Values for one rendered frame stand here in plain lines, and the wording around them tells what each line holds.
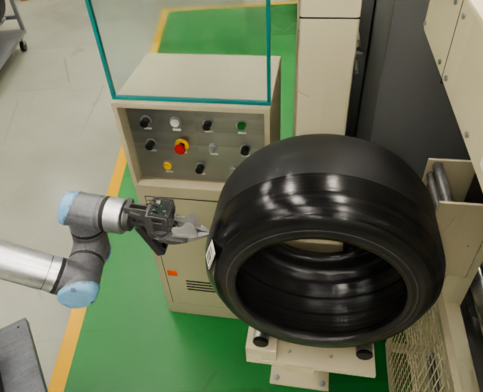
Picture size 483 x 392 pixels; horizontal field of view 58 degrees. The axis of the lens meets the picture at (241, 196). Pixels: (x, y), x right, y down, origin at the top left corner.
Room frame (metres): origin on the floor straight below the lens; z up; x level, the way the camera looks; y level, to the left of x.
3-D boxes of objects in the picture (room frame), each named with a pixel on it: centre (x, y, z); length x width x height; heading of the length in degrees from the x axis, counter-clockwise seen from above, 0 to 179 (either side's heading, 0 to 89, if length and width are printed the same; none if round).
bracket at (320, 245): (0.95, -0.24, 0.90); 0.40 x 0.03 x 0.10; 78
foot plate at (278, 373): (1.03, -0.23, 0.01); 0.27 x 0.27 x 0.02; 78
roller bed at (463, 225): (0.91, -0.62, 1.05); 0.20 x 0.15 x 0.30; 168
